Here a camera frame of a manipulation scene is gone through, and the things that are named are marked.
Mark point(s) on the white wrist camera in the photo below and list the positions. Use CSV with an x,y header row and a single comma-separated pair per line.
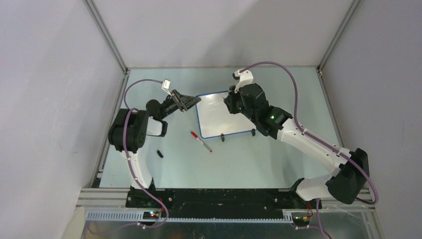
x,y
243,78
166,86

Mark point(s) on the black marker cap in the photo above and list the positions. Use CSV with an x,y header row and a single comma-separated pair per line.
x,y
160,154

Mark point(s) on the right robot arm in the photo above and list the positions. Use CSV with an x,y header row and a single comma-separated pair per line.
x,y
347,170

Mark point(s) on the red whiteboard marker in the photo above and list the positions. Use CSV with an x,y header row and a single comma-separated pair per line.
x,y
201,141

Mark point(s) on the aluminium frame rail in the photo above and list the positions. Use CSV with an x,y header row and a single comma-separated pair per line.
x,y
108,204

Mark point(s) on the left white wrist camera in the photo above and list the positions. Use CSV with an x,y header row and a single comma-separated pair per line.
x,y
166,86

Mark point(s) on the blue framed whiteboard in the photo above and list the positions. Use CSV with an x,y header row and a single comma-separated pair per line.
x,y
215,119

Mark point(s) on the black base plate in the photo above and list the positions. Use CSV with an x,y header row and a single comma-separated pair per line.
x,y
219,203

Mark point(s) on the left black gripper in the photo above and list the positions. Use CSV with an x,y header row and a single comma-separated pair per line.
x,y
183,102

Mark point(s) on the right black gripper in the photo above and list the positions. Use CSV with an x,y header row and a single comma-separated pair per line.
x,y
231,99

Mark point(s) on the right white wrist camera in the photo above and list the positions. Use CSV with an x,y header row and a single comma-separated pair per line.
x,y
243,78

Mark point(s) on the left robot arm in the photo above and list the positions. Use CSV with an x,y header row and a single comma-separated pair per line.
x,y
131,127

